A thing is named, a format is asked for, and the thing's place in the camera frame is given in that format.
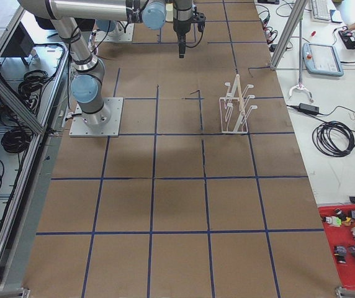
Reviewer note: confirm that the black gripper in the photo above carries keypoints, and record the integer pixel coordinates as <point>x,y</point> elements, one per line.
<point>181,26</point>

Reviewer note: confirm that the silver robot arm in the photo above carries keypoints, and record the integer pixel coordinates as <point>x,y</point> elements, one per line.
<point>86,86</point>

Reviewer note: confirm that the grabber reacher tool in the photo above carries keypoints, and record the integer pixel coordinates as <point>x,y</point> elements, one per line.
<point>299,86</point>

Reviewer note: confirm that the teach pendant tablet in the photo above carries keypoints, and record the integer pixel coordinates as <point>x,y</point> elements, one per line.
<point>322,59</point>

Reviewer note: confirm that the white keyboard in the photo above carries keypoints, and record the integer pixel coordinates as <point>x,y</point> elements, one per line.
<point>320,11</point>

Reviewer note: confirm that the black power adapter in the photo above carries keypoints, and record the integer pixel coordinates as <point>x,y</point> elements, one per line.
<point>308,109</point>

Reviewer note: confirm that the red parts tray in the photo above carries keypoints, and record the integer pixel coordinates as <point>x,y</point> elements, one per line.
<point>339,226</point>

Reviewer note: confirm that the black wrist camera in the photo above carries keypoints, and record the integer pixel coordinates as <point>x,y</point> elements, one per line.
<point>199,19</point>

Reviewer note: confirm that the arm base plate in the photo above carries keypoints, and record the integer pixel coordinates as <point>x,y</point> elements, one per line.
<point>114,31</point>
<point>102,124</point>

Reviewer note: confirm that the white wire cup rack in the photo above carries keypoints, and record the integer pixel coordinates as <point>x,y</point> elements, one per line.
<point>235,108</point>

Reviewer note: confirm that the aluminium frame post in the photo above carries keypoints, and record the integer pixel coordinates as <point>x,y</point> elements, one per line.
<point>293,20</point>

